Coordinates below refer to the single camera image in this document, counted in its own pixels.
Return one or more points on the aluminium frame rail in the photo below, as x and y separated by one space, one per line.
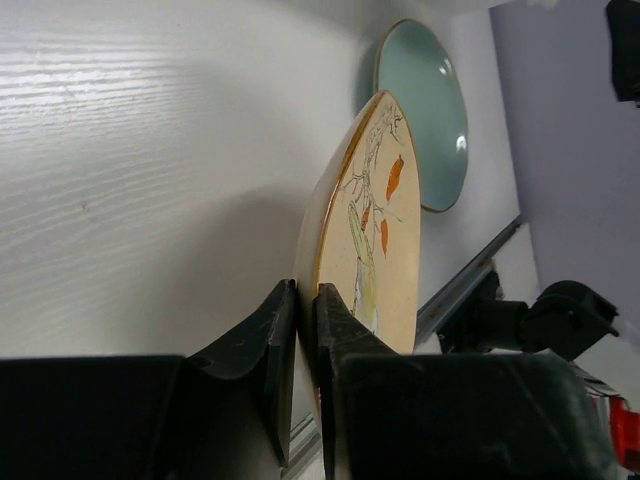
434 313

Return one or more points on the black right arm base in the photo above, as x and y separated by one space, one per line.
567 318

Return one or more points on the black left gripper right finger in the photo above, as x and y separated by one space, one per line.
462 416

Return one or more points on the light green round plate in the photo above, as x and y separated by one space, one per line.
413 65

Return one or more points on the beige bird painted plate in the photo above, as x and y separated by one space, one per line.
361 233

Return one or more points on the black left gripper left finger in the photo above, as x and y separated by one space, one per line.
222 413

